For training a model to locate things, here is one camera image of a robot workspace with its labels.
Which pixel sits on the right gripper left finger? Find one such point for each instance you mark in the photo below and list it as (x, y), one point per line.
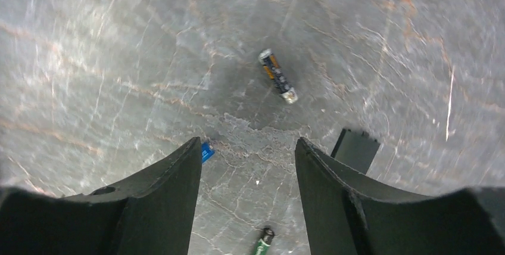
(148, 212)

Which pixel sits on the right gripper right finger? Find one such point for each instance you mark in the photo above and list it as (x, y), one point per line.
(346, 212)

